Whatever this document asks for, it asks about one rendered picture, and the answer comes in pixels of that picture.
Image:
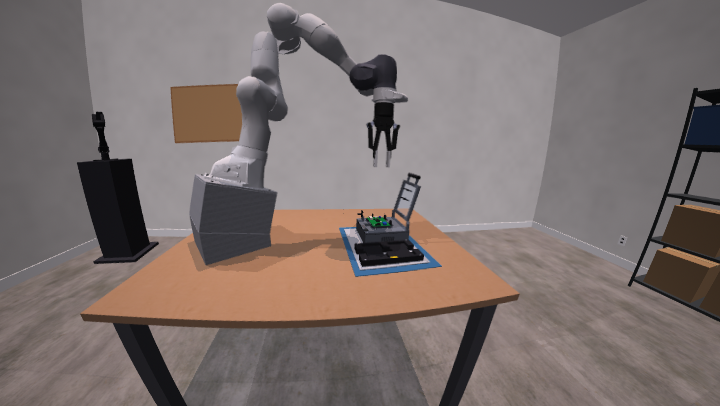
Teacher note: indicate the green circuit board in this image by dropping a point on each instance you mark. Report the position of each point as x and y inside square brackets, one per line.
[378, 221]

